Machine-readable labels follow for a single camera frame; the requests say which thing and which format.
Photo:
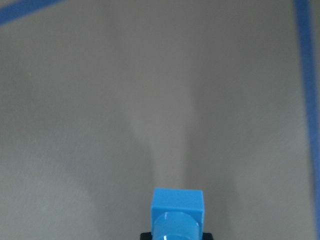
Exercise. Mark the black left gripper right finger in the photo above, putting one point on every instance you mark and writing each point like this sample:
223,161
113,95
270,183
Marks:
207,236

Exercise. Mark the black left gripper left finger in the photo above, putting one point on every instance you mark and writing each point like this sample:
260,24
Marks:
146,236

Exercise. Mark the long blue studded block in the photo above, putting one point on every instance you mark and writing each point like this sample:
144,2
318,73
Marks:
177,214

